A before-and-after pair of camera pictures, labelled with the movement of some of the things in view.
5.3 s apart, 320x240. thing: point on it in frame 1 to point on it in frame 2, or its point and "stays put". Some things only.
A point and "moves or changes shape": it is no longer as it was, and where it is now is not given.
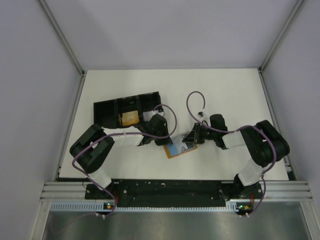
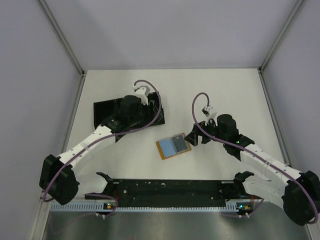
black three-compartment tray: x=107 y=113 stays put
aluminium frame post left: x=65 y=43 stays put
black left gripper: x=165 y=141 to x=140 y=104
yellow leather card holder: x=171 y=152 moves or changes shape
